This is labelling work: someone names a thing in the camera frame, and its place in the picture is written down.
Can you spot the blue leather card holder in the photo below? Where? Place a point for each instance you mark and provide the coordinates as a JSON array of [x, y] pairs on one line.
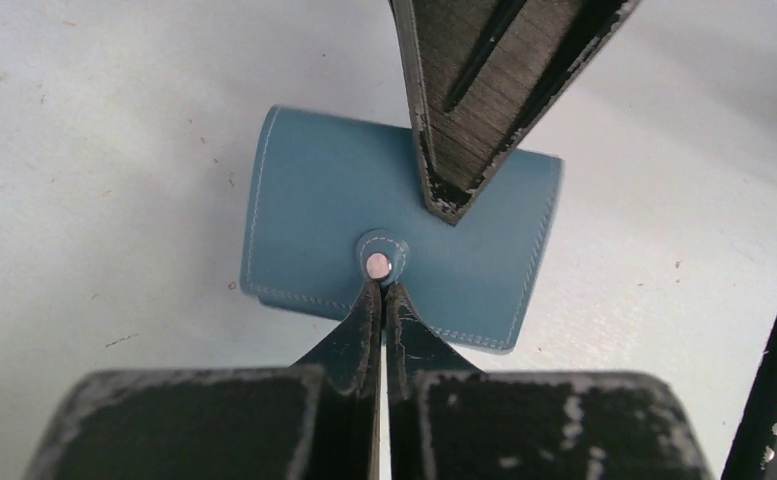
[[328, 192]]

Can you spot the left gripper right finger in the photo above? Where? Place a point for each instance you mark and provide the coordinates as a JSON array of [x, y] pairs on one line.
[[451, 420]]

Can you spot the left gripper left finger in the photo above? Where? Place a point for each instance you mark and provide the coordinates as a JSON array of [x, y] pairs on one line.
[[314, 419]]

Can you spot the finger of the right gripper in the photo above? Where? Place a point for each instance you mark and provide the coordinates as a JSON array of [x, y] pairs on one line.
[[479, 75]]

